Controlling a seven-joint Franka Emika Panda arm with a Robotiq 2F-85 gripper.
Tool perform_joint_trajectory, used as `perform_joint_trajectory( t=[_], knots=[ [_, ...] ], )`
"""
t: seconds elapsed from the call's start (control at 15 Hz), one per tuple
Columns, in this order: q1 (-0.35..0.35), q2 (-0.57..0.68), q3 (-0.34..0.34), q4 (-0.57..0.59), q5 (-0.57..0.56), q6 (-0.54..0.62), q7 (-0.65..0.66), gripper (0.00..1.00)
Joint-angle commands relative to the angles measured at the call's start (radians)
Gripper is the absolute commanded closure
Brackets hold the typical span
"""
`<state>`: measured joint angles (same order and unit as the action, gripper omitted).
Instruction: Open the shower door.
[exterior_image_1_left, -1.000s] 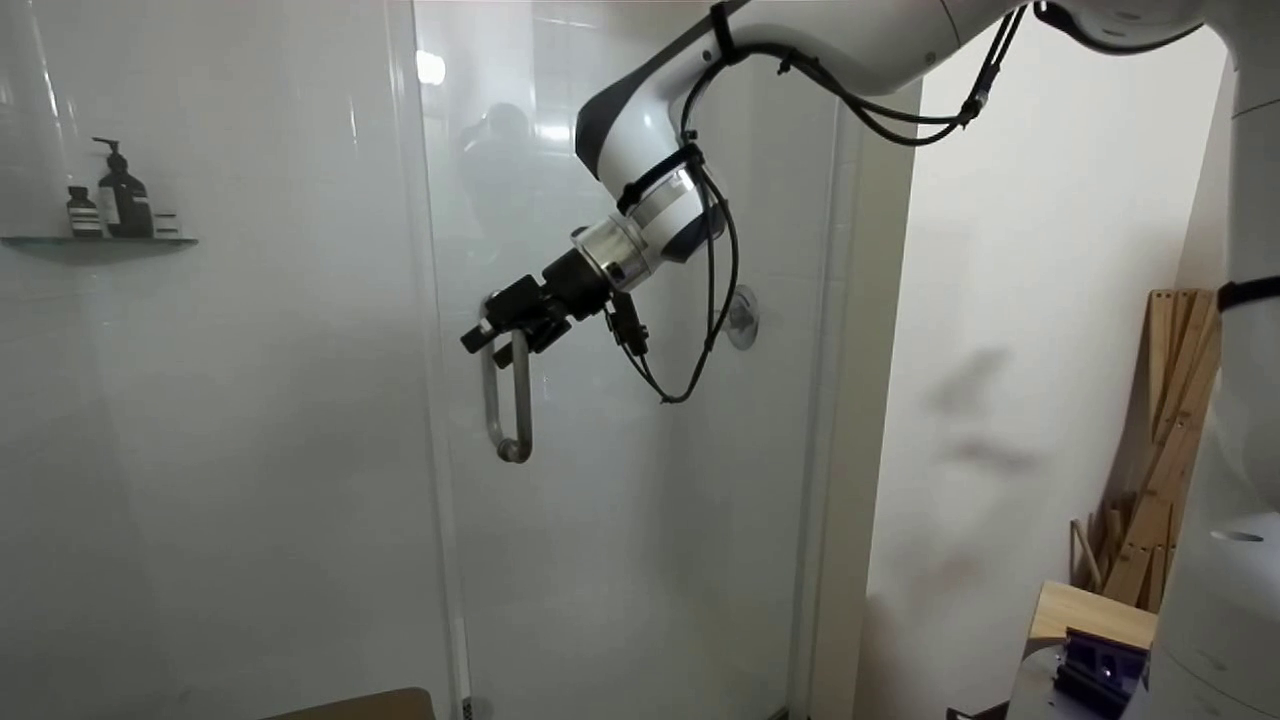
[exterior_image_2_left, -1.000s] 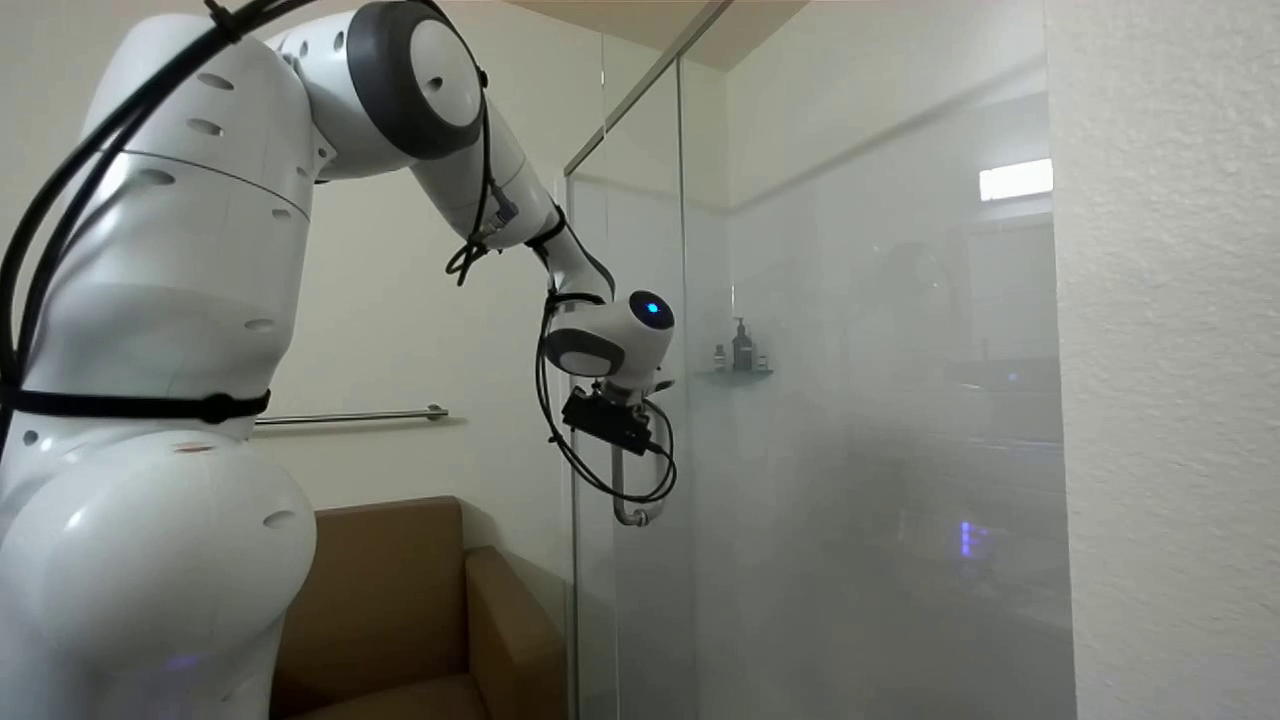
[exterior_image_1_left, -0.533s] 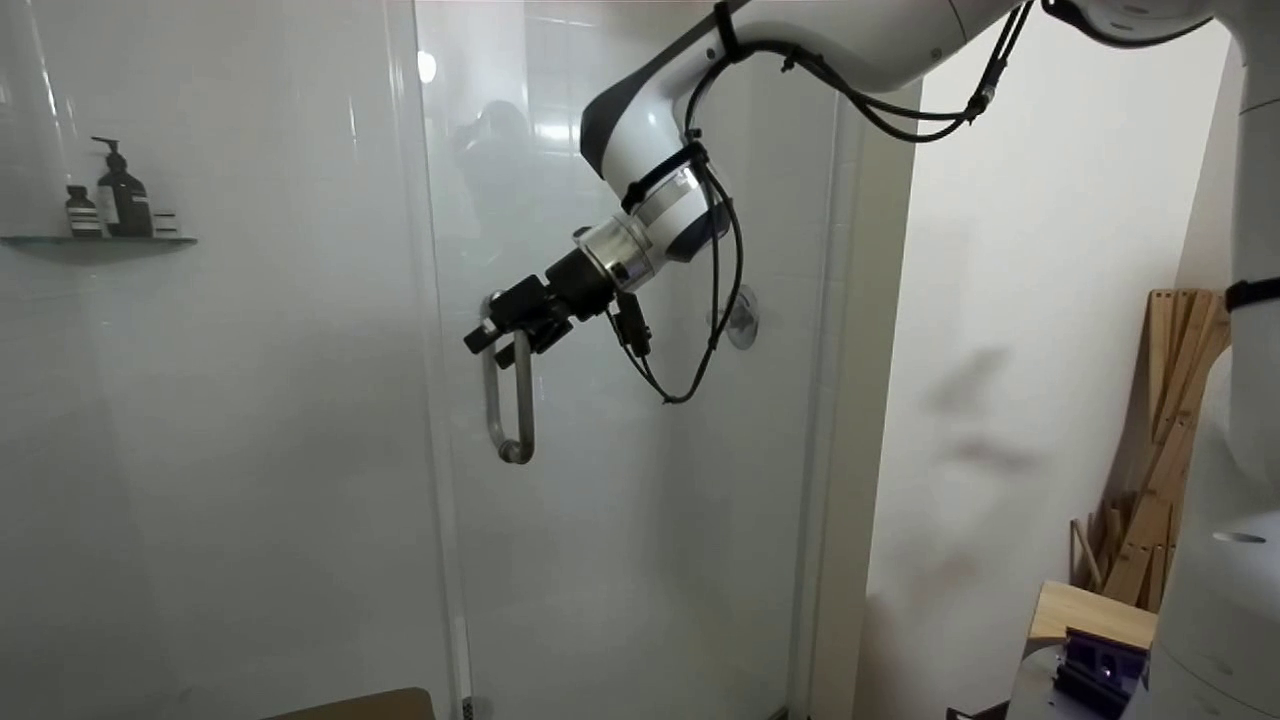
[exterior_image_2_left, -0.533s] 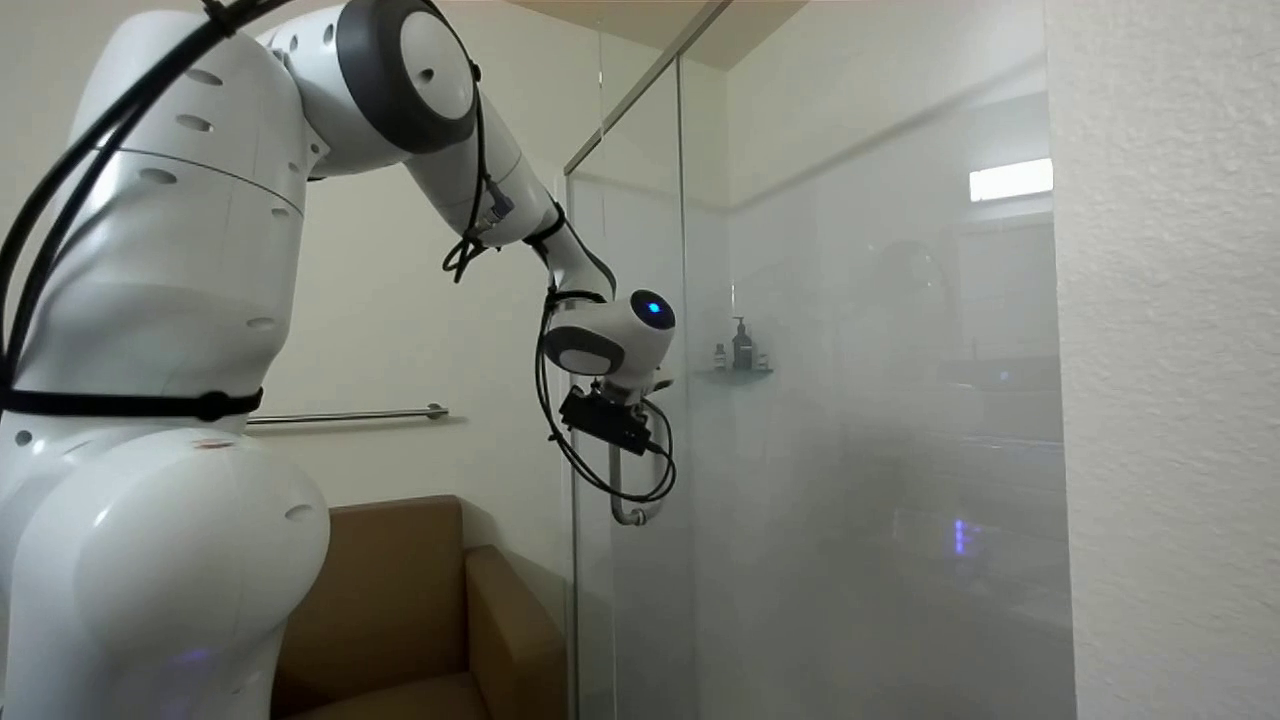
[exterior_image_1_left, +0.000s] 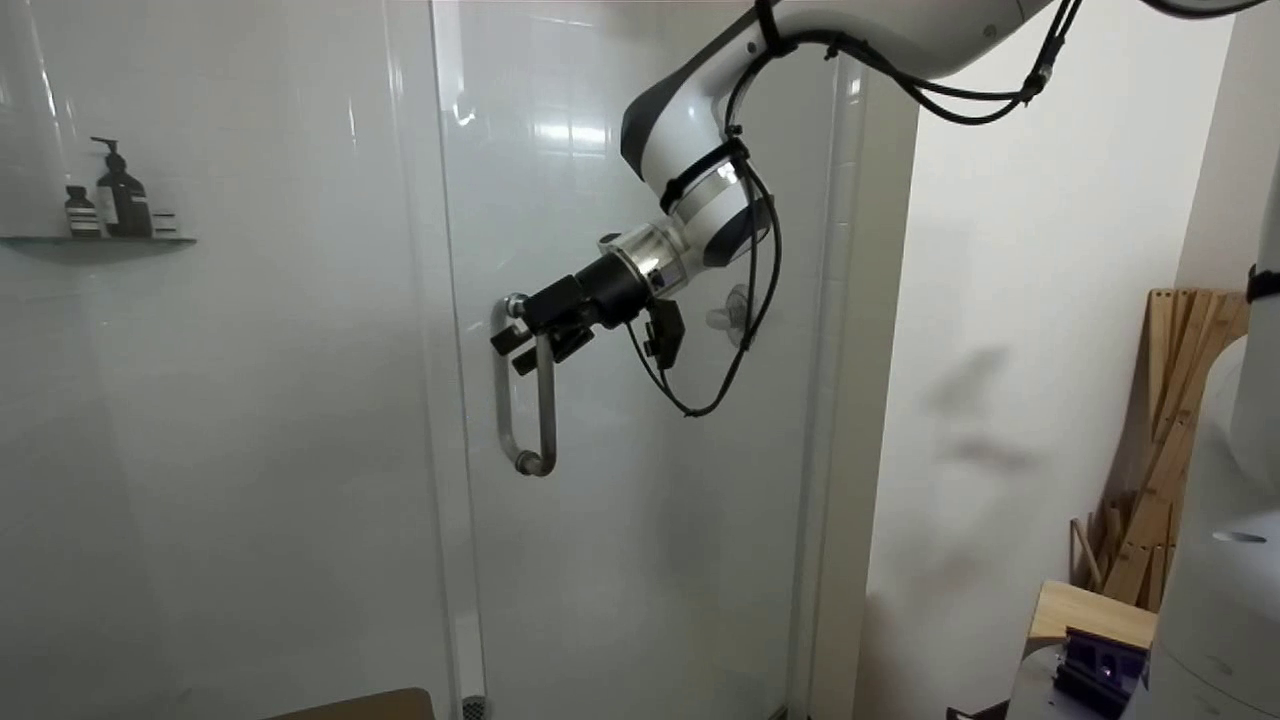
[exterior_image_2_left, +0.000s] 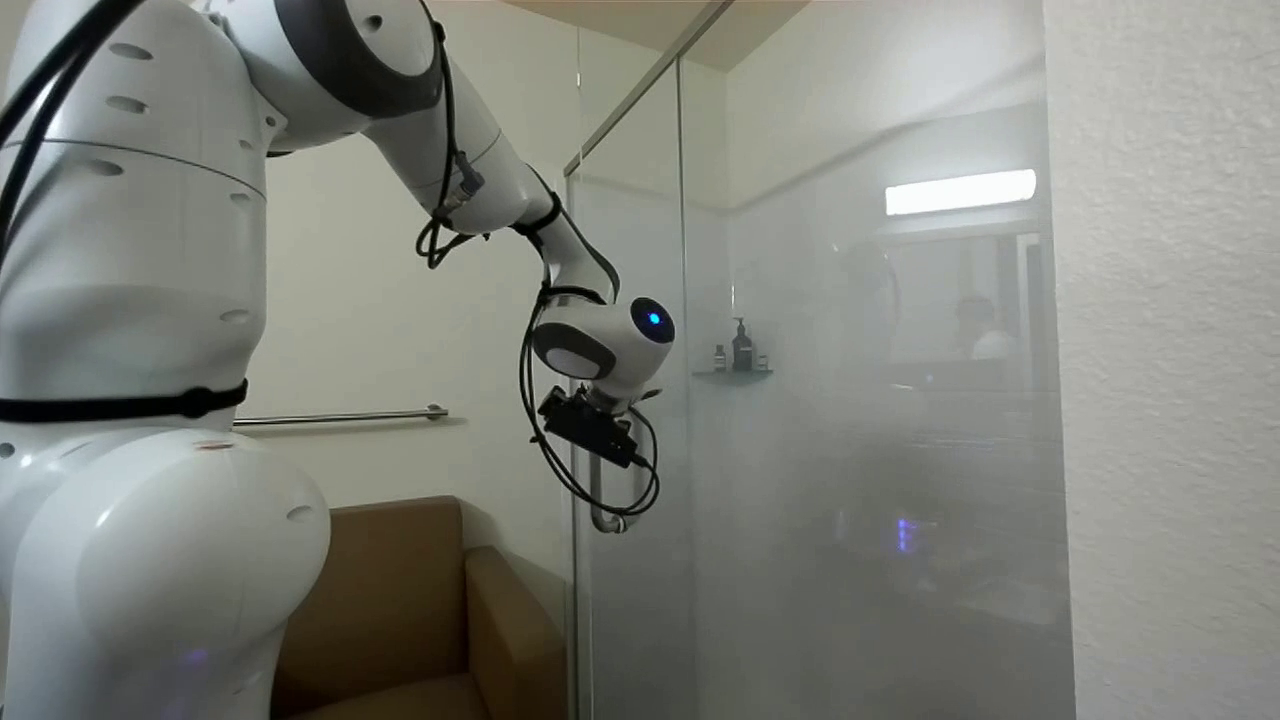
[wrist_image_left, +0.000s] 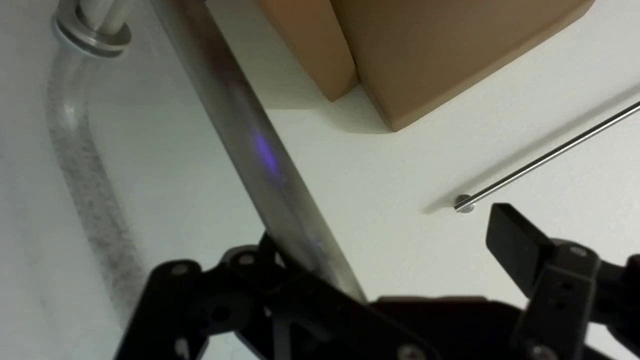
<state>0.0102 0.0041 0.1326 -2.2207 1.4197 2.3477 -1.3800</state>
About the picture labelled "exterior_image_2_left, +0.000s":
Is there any glass shower door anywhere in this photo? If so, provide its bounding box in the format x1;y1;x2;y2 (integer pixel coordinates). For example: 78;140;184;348
670;0;1081;720

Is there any dark shower shelf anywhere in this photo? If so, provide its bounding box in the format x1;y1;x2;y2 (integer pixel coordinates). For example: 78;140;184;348
687;362;779;386

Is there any fixed glass shower panel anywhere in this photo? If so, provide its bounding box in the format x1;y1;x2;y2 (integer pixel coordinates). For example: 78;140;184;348
567;24;687;720

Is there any black pump bottle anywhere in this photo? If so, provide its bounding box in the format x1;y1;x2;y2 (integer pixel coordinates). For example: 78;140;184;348
722;313;758;375

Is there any metal towel bar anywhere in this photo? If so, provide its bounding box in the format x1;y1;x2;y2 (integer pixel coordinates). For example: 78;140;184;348
229;398;454;440

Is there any brown armchair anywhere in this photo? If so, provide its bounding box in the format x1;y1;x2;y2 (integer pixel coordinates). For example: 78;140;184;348
269;493;574;720

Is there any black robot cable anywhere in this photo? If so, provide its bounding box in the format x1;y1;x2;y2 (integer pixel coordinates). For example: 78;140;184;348
0;0;669;539

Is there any metal glass header rail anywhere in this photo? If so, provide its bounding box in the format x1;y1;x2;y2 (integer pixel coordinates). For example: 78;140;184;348
558;0;740;185

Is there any black arm strap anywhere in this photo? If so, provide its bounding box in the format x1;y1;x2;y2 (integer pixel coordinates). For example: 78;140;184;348
0;380;252;429

